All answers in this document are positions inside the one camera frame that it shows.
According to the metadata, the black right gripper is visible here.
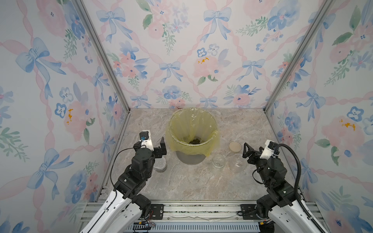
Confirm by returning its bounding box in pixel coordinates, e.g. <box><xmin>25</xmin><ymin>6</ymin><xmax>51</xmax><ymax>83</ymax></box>
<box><xmin>243</xmin><ymin>142</ymin><xmax>271</xmax><ymax>186</ymax></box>

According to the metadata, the small jar with grey lid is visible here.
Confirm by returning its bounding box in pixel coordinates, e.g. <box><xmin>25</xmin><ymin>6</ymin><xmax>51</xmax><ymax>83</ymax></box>
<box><xmin>153</xmin><ymin>157</ymin><xmax>167</xmax><ymax>173</ymax></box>

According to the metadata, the beige round jar lid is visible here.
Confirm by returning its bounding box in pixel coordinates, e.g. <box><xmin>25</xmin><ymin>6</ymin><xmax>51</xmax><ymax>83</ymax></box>
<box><xmin>229</xmin><ymin>141</ymin><xmax>241</xmax><ymax>153</ymax></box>

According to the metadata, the translucent plastic container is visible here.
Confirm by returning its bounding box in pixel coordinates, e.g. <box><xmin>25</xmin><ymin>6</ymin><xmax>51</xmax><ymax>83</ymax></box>
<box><xmin>228</xmin><ymin>154</ymin><xmax>246</xmax><ymax>173</ymax></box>

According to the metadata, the glass jar with tea leaves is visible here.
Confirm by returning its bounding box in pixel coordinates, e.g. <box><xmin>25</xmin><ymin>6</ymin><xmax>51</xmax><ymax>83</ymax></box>
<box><xmin>211</xmin><ymin>154</ymin><xmax>226</xmax><ymax>169</ymax></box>

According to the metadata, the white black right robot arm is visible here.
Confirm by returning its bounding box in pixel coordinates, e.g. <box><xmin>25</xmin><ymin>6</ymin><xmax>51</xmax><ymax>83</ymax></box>
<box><xmin>238</xmin><ymin>140</ymin><xmax>327</xmax><ymax>233</ymax></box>

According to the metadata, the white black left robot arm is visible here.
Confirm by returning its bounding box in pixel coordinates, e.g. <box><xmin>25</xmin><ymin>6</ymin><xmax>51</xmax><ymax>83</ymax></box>
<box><xmin>80</xmin><ymin>136</ymin><xmax>167</xmax><ymax>233</ymax></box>

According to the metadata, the grey mesh trash bin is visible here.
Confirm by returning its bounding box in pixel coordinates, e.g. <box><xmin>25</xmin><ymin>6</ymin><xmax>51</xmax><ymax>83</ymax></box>
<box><xmin>176</xmin><ymin>144</ymin><xmax>206</xmax><ymax>165</ymax></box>

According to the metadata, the yellow plastic bin liner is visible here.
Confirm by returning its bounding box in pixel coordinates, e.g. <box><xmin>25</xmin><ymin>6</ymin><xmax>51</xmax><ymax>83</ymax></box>
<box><xmin>165</xmin><ymin>107</ymin><xmax>220</xmax><ymax>157</ymax></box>

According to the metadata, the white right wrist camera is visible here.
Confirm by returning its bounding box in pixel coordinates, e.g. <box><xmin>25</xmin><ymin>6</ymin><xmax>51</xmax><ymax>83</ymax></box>
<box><xmin>260</xmin><ymin>140</ymin><xmax>279</xmax><ymax>159</ymax></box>

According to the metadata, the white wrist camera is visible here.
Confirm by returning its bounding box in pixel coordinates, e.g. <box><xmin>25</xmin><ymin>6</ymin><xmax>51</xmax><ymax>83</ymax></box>
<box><xmin>139</xmin><ymin>130</ymin><xmax>154</xmax><ymax>151</ymax></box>
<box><xmin>260</xmin><ymin>140</ymin><xmax>279</xmax><ymax>159</ymax></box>

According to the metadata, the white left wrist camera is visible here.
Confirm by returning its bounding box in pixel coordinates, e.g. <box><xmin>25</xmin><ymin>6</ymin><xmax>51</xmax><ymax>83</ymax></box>
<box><xmin>139</xmin><ymin>130</ymin><xmax>154</xmax><ymax>151</ymax></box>

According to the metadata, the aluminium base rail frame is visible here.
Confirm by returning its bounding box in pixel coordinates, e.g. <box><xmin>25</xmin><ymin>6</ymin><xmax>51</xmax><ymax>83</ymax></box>
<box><xmin>75</xmin><ymin>199</ymin><xmax>331</xmax><ymax>233</ymax></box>

